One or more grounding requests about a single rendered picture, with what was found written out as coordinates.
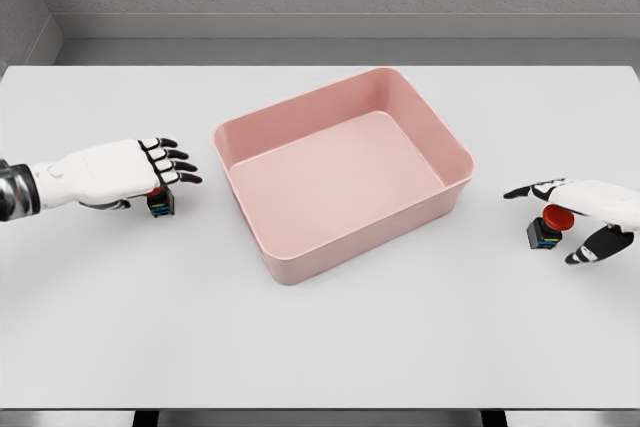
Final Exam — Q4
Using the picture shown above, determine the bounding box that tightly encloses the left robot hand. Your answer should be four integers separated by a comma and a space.
63, 136, 204, 211

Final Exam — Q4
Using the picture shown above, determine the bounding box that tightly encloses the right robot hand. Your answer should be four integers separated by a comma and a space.
502, 177, 640, 266

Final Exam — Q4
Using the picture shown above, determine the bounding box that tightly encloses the red button industrial switch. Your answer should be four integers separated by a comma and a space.
146, 187, 176, 219
525, 204, 576, 252

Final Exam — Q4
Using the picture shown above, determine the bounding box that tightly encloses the pink rectangular plastic basket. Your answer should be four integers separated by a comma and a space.
212, 66, 477, 288

